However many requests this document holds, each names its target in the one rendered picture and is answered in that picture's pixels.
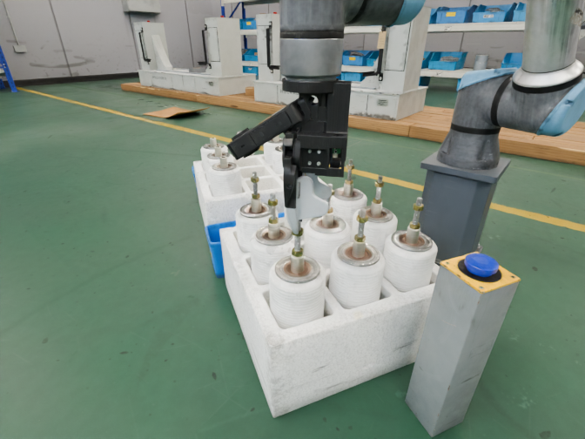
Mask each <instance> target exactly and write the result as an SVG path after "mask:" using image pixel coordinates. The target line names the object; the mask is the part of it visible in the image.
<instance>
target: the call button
mask: <svg viewBox="0 0 585 439"><path fill-rule="evenodd" d="M464 263H465V265H466V267H467V270H468V271H469V272H470V273H472V274H475V275H478V276H481V277H489V276H491V275H492V274H496V273H497V271H498V268H499V264H498V262H497V261H496V260H494V259H493V258H491V257H490V256H487V255H485V254H482V253H470V254H468V255H467V256H466V258H465V260H464Z"/></svg>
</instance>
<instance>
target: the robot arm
mask: <svg viewBox="0 0 585 439"><path fill-rule="evenodd" d="M425 2H426V0H279V31H280V38H284V39H280V40H279V43H280V74H281V75H282V76H284V77H285V78H282V91H288V92H294V93H298V94H299V98H297V99H295V100H294V101H292V102H291V103H290V104H288V105H286V106H285V107H283V108H282V109H280V110H279V111H277V112H275V113H274V114H273V115H272V116H270V117H268V118H266V119H265V120H263V121H262V122H260V123H259V124H257V125H255V126H254V127H253V128H251V129H248V127H247V128H245V129H244V130H243V131H239V132H237V133H236V135H235V136H234V137H232V141H231V142H230V143H229V144H228V145H227V147H228V149H229V150H230V152H231V153H232V155H233V157H234V158H235V159H236V160H239V159H241V158H243V157H244V159H245V158H247V157H248V156H250V155H253V154H254V153H255V152H256V151H257V150H258V149H259V148H260V147H261V146H262V145H263V144H265V143H266V142H268V141H270V140H271V139H273V138H275V137H277V136H278V135H280V134H281V133H282V132H283V133H284V134H285V136H284V138H283V144H282V166H283V168H284V173H283V189H284V201H285V208H286V217H287V222H288V224H289V226H290V227H291V229H292V231H293V233H295V234H298V233H299V221H300V222H302V220H303V219H309V218H314V217H319V216H324V215H326V214H327V212H328V204H327V202H326V201H324V200H323V199H328V198H330V197H331V195H332V189H331V187H330V186H327V185H325V184H323V183H321V182H320V181H319V179H318V176H327V177H340V178H344V167H345V161H346V148H347V136H348V119H349V107H350V96H351V89H352V81H339V79H338V78H336V77H338V76H339V75H340V74H341V67H342V54H343V40H344V39H335V38H344V29H345V27H353V26H368V25H384V26H386V27H393V26H394V25H403V24H408V23H409V22H411V21H412V20H413V19H415V18H416V17H417V15H418V14H419V13H420V11H421V9H422V7H423V5H424V3H425ZM584 6H585V0H527V6H526V18H525V30H524V41H523V53H522V65H521V68H519V69H517V68H516V67H514V68H501V69H490V70H479V71H468V72H466V73H465V74H464V75H463V76H462V78H461V84H460V87H459V89H458V95H457V99H456V103H455V107H454V114H453V118H452V122H451V126H450V130H449V132H448V134H447V136H446V137H445V139H444V141H443V143H442V144H441V146H440V148H439V151H438V154H437V159H438V160H439V161H440V162H441V163H443V164H445V165H450V166H453V167H457V168H462V169H468V170H490V169H494V168H495V167H497V166H498V164H499V160H500V145H499V134H500V130H501V128H502V127H504V128H508V129H513V130H517V131H522V132H530V133H534V134H536V135H539V136H540V135H545V136H551V137H557V136H561V135H562V134H564V133H565V132H567V131H568V130H569V129H570V128H571V127H572V126H573V125H574V124H575V123H576V122H577V120H578V119H579V118H580V116H581V115H582V114H583V112H584V111H585V79H582V73H583V67H584V66H583V64H582V63H581V62H580V61H578V60H577V59H575V56H576V52H577V46H578V41H579V36H580V31H581V26H582V17H583V11H584ZM287 38H290V39H287ZM294 38H297V39H294ZM300 38H305V39H300ZM324 38H327V39H324ZM312 96H315V97H316V98H317V99H318V103H314V102H313V101H314V99H315V98H314V97H312ZM329 165H330V166H329ZM340 167H341V168H340ZM305 174H306V176H305Z"/></svg>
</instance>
